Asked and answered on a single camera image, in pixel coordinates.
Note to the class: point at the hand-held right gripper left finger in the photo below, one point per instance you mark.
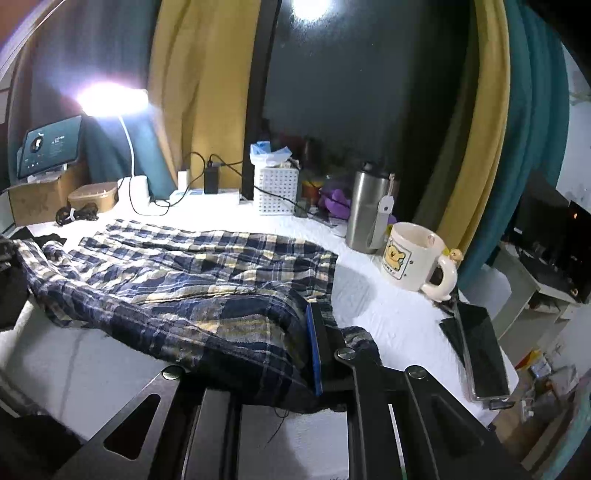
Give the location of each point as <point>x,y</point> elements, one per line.
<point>180,397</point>

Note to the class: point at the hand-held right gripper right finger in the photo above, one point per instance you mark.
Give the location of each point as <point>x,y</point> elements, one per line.
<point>315,350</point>

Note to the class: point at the plaid pants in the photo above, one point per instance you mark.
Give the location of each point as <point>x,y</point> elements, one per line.
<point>184,286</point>

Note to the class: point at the black cloth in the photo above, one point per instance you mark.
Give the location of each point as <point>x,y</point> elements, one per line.
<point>48,239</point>

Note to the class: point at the white textured tablecloth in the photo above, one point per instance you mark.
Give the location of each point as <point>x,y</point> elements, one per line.
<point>392,323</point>

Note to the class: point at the cardboard box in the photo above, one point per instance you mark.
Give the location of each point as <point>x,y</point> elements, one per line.
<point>41,198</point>

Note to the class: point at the white cartoon mug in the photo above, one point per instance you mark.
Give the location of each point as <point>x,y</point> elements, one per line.
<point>406,258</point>

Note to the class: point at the beige lidded container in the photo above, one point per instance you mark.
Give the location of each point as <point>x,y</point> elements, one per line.
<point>92,196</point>

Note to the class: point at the dark flat case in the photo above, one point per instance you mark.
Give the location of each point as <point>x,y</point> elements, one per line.
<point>452,339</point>

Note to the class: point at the steel tumbler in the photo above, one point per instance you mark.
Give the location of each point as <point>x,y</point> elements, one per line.
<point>364,212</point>

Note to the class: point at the purple cloth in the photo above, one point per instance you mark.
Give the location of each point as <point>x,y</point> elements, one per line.
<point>337,201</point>

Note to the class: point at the tablet with dark screen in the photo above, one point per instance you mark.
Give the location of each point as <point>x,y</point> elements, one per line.
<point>51,145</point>

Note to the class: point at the small orange container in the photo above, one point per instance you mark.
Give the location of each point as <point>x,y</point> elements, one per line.
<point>311,189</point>

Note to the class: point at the white perforated basket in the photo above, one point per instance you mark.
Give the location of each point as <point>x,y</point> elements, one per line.
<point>277,191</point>

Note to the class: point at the white desk lamp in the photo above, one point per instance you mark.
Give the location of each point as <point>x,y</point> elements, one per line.
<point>137,191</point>

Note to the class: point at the black smartphone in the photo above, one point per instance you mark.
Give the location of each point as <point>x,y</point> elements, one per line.
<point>482,350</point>

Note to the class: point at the white power strip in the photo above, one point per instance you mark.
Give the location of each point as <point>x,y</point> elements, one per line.
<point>221,198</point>

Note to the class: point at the black charger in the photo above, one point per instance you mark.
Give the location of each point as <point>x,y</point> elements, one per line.
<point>211,180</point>

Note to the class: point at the plastic bag of blue masks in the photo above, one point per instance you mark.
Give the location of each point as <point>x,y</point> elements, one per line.
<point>268,154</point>

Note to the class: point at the teal curtain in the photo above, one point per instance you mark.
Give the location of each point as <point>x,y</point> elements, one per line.
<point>531,115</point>
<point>147,147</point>

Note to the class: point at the white charger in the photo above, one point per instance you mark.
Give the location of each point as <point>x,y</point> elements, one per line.
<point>183,180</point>

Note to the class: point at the white computer desk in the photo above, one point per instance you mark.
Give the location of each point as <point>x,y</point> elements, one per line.
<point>517,286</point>

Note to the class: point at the pile of colourful packets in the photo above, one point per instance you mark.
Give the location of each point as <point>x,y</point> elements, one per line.
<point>540,369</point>

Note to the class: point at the black computer monitor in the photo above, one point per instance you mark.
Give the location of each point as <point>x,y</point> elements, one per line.
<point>540,221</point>

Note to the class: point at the dark window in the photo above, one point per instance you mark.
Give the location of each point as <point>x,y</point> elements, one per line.
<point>360,92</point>

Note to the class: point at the yellow curtain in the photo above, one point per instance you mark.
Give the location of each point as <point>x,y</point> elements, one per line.
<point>485,138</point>
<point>207,92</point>

